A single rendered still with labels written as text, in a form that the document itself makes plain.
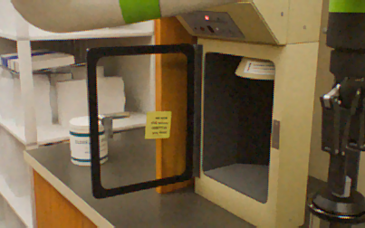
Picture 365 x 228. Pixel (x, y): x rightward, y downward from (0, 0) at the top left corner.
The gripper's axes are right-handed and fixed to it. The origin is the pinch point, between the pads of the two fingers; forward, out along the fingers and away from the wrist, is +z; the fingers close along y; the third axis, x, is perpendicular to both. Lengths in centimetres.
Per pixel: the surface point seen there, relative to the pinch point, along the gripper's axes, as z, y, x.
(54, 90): 15, -11, -166
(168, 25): -21, -7, -62
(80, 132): 16, 6, -98
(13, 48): 2, -17, -249
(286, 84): -9.5, -13.9, -25.3
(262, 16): -24.6, -5.1, -25.4
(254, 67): -11.8, -15.6, -37.2
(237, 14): -25.0, -4.2, -31.9
